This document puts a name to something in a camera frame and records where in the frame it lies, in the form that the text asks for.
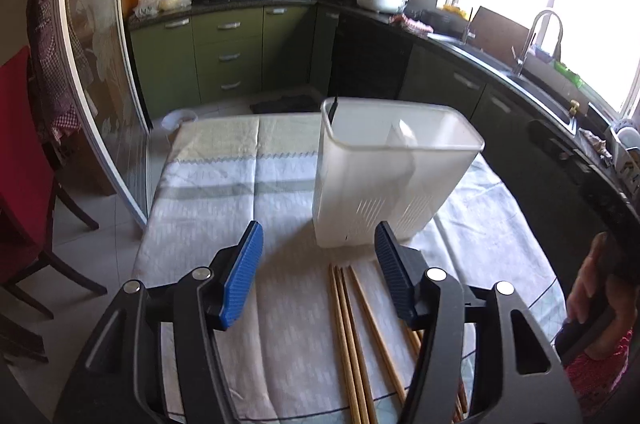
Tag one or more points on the dish rack with plates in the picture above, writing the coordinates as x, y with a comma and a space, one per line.
625, 154

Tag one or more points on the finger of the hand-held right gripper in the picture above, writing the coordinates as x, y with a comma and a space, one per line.
555, 144

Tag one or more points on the white plastic utensil holder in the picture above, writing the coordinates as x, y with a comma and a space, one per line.
370, 184

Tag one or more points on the pale patterned tablecloth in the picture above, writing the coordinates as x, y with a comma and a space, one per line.
210, 214

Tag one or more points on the green lower kitchen cabinets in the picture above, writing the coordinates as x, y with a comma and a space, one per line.
225, 49

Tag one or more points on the floral glass sliding door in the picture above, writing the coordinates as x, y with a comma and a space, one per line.
95, 29

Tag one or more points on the tall steel kitchen faucet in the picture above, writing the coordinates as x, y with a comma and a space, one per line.
520, 59

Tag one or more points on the person's right hand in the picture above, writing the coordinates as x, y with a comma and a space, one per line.
582, 284

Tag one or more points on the brass tap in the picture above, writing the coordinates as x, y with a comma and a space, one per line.
574, 107

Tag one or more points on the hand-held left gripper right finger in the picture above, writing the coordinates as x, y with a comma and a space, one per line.
392, 264

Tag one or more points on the black built-in dishwasher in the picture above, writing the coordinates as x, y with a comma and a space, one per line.
365, 54

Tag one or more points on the person's red patterned clothing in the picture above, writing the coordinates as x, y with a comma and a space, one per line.
595, 374

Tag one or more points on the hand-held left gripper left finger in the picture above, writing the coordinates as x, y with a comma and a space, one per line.
245, 274

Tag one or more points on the dark floor mat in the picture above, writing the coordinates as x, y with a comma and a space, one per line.
285, 103

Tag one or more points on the white plastic bag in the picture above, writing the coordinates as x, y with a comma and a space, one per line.
145, 7

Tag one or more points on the red wooden chair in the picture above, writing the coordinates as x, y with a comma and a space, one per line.
20, 144

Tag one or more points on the green sponge holder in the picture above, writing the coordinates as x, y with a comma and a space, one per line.
567, 73

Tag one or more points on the checkered apron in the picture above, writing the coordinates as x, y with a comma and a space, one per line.
50, 69

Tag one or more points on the small steel faucet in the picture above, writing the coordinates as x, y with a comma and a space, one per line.
466, 32

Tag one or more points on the green sink cabinets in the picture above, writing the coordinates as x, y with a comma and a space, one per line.
450, 89

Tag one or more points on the steel double sink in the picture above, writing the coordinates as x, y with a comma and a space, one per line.
540, 94

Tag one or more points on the red cloth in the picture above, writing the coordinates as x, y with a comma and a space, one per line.
412, 24

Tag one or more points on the brown cutting board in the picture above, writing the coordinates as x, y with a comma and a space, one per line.
492, 29

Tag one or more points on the dark wooden chair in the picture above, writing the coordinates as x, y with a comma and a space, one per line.
20, 339

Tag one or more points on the white trash bin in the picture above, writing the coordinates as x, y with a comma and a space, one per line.
175, 119

